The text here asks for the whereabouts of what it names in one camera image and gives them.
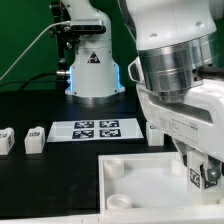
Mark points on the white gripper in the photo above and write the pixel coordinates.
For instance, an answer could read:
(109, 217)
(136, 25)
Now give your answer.
(197, 122)

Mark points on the white square tabletop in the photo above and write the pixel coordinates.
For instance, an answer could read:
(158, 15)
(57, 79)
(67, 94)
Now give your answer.
(151, 188)

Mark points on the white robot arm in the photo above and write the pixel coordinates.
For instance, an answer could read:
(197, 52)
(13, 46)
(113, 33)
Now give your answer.
(175, 71)

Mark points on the white tag plate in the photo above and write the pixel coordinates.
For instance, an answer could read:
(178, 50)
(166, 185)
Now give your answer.
(91, 130)

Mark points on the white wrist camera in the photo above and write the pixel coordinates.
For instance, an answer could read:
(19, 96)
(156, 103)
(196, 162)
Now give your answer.
(135, 71)

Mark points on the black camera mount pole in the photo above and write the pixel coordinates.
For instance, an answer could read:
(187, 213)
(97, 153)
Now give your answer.
(60, 14)

